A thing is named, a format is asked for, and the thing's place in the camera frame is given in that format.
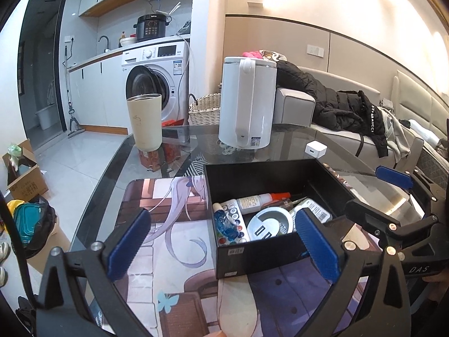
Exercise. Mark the white bowl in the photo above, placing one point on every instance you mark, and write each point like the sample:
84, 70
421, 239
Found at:
128, 41

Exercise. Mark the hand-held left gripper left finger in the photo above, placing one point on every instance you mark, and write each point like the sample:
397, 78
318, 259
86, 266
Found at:
128, 245

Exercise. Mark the open cardboard box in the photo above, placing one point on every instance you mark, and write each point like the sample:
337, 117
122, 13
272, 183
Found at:
29, 186

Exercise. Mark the black puffer jacket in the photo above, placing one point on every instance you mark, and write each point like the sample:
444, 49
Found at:
315, 91

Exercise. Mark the person's left hand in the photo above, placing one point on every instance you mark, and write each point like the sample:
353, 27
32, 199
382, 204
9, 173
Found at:
218, 334

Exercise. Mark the brown cardboard carton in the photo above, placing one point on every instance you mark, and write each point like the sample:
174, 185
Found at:
52, 245

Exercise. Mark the white remote coloured buttons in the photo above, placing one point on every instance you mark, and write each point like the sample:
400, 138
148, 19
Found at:
234, 214

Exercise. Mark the black cardboard box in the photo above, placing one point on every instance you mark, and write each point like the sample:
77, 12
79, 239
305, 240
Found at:
266, 256

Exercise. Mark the round silver metal ashtray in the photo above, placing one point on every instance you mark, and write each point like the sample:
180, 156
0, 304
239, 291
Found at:
270, 230

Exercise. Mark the white glue bottle orange cap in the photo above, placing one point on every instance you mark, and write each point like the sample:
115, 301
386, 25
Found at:
250, 202

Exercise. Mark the printed desk mat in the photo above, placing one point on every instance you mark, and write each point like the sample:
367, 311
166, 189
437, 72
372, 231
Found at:
168, 224

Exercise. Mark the white plastic bin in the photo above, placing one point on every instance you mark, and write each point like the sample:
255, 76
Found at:
46, 118

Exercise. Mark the dark quilted cushion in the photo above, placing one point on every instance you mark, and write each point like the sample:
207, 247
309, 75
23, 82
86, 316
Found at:
435, 165

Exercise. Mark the grey sofa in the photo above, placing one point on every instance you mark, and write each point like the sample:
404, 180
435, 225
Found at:
293, 107

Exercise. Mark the pink cloth item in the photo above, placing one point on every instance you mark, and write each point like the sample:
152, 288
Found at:
252, 54

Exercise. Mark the person's right hand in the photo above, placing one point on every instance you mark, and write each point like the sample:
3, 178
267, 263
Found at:
436, 286

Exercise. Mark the green white labelled packet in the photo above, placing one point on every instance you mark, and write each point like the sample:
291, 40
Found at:
314, 210

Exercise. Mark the white shoes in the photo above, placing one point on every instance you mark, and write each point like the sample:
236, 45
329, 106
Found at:
3, 252

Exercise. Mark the clear blue plastic item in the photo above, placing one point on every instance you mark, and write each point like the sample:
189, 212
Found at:
226, 226

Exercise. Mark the black trash bag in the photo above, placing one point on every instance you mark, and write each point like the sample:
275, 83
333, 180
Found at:
47, 217

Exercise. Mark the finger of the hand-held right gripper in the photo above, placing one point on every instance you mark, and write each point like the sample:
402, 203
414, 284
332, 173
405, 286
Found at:
393, 177
371, 216

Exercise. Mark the teal plastic containers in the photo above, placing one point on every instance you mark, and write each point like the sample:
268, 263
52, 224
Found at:
26, 223

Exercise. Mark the white electric kettle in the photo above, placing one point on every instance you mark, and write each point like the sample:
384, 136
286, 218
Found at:
245, 105

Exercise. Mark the black pressure cooker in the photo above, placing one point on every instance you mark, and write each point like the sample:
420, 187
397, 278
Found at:
151, 28

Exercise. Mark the white kitchen counter cabinet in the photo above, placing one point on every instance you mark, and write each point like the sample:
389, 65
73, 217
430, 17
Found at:
94, 91

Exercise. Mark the wicker basket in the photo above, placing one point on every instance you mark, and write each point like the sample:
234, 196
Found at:
205, 108

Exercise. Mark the dark door frame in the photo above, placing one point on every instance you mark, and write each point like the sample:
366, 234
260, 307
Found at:
62, 77

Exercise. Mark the white cube charger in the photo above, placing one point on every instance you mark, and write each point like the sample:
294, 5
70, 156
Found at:
314, 148

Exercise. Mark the green plastic bag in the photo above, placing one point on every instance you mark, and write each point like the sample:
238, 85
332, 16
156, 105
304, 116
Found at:
14, 149

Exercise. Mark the white washing machine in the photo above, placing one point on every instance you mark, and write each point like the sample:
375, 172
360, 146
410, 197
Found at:
158, 63

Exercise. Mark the black kitchen faucet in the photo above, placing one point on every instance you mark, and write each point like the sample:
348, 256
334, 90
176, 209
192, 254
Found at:
104, 38

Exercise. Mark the grey garment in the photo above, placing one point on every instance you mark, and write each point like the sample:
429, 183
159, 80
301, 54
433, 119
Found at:
398, 137

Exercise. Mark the beige tumbler cup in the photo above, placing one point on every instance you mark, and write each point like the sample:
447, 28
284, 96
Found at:
143, 123

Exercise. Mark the white wall switch plate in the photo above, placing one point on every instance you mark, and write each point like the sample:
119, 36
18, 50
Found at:
315, 50

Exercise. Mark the grey mop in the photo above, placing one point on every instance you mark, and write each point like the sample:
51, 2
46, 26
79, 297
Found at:
74, 126

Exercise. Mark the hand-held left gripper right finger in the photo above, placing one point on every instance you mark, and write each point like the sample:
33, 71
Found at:
317, 247

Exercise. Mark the thin metal tool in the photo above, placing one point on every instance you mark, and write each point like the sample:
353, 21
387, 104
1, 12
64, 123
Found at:
300, 200

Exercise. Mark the white wall socket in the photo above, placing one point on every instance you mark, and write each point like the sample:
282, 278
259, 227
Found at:
69, 38

